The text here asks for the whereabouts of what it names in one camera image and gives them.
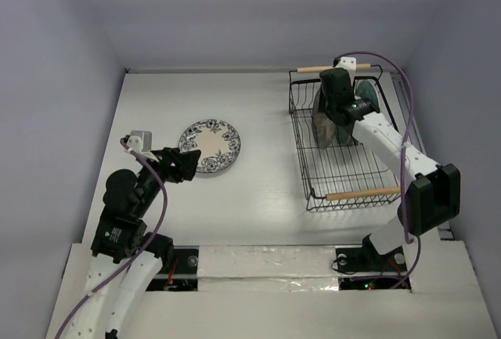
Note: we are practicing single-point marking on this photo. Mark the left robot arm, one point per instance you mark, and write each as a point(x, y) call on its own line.
point(125, 255)

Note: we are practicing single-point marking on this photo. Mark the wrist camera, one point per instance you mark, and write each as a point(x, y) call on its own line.
point(140, 142)
point(345, 62)

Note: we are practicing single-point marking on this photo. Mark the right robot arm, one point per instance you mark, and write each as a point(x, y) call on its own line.
point(430, 192)

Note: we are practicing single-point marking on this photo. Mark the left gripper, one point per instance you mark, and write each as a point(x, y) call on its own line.
point(185, 162)

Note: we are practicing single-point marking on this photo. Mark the dark grey snowflake plate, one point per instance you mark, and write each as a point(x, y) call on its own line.
point(323, 128)

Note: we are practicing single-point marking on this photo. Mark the blue floral patterned plate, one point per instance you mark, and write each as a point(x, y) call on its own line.
point(218, 141)

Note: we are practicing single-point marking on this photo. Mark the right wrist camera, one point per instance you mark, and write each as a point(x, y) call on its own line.
point(345, 62)

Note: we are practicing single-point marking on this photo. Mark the black wire dish rack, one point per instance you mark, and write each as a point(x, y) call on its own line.
point(340, 177)

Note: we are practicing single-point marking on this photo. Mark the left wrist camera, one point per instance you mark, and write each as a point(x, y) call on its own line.
point(140, 142)

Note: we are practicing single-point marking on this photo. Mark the teal and red plate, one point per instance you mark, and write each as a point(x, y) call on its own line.
point(364, 89)

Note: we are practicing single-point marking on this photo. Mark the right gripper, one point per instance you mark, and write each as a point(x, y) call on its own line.
point(334, 113)

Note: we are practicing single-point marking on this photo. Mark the mint green flower plate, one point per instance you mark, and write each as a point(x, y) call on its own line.
point(344, 138)

